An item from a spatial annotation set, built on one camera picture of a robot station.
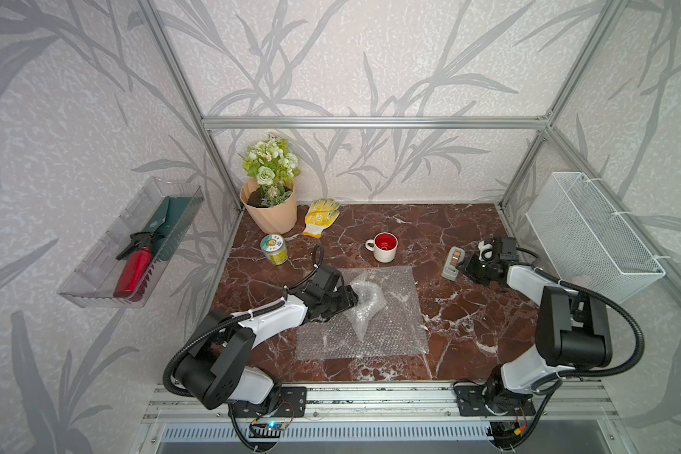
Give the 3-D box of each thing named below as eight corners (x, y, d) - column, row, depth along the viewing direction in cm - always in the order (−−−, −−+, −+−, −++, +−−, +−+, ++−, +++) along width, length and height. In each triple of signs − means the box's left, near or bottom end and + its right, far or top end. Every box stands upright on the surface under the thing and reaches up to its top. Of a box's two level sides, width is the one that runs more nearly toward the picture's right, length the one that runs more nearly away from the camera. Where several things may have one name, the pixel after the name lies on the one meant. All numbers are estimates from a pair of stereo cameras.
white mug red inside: (382, 267, 102) (383, 256, 97) (366, 250, 107) (367, 239, 102) (401, 254, 106) (403, 243, 101) (385, 238, 111) (386, 227, 106)
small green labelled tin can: (264, 265, 104) (258, 252, 97) (269, 248, 109) (263, 234, 102) (286, 265, 104) (281, 252, 97) (289, 248, 109) (285, 234, 102)
